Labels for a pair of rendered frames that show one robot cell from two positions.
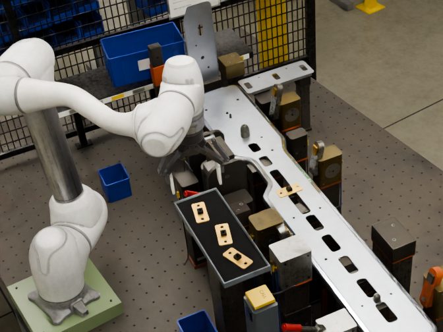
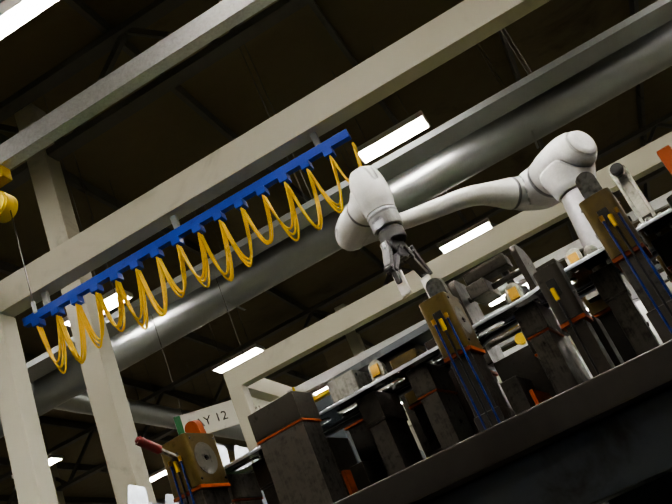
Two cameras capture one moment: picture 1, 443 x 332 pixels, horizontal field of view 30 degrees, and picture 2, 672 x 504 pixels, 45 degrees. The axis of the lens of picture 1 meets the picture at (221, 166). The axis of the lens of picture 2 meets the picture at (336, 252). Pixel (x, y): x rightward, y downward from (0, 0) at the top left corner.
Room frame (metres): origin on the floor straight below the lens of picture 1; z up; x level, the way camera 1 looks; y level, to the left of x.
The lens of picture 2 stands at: (3.01, -1.59, 0.54)
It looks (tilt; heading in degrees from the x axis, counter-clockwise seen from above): 25 degrees up; 131
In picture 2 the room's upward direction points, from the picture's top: 24 degrees counter-clockwise
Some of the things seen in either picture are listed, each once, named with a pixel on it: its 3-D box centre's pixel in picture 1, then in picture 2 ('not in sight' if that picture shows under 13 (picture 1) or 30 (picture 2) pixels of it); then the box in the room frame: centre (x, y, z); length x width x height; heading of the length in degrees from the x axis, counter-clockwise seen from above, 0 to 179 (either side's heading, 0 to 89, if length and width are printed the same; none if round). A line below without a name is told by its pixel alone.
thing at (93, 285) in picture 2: not in sight; (187, 255); (-0.57, 1.24, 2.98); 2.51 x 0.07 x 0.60; 28
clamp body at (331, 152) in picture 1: (331, 190); (475, 382); (2.14, -0.37, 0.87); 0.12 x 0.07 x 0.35; 110
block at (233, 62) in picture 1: (234, 96); not in sight; (2.76, -0.08, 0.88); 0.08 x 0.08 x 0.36; 20
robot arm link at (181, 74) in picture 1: (181, 87); (369, 194); (1.77, 0.08, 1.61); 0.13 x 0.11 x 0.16; 161
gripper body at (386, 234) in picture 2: (190, 139); (396, 244); (1.78, 0.08, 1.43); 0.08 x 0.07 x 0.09; 99
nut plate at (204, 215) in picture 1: (200, 211); not in sight; (1.78, 0.08, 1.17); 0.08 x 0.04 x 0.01; 9
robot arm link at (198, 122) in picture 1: (187, 118); (385, 222); (1.78, 0.08, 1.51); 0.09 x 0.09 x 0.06
